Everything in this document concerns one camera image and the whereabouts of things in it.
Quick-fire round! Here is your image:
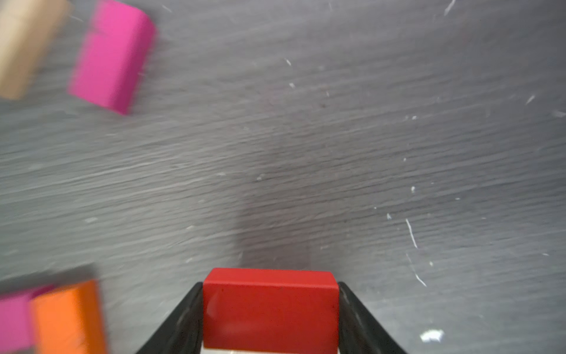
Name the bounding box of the red block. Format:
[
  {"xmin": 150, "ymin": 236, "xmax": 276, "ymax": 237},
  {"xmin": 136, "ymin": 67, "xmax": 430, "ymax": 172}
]
[{"xmin": 203, "ymin": 268, "xmax": 339, "ymax": 353}]

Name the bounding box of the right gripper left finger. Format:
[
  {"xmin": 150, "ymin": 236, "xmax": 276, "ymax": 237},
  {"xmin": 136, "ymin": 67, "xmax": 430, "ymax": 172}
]
[{"xmin": 136, "ymin": 282, "xmax": 203, "ymax": 354}]

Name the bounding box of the orange block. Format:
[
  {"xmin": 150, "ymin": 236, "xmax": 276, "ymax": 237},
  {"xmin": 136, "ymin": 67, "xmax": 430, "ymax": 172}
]
[{"xmin": 31, "ymin": 280, "xmax": 108, "ymax": 354}]

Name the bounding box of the natural wood block far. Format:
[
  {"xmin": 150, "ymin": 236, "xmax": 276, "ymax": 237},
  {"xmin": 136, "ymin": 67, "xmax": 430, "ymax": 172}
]
[{"xmin": 1, "ymin": 0, "xmax": 72, "ymax": 100}]

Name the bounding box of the magenta block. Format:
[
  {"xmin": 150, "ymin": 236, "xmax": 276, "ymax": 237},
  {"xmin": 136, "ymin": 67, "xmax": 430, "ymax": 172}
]
[
  {"xmin": 1, "ymin": 284, "xmax": 55, "ymax": 353},
  {"xmin": 68, "ymin": 1, "xmax": 157, "ymax": 115}
]

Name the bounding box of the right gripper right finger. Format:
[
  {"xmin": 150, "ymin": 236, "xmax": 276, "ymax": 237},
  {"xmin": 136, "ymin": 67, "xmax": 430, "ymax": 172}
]
[{"xmin": 338, "ymin": 282, "xmax": 407, "ymax": 354}]

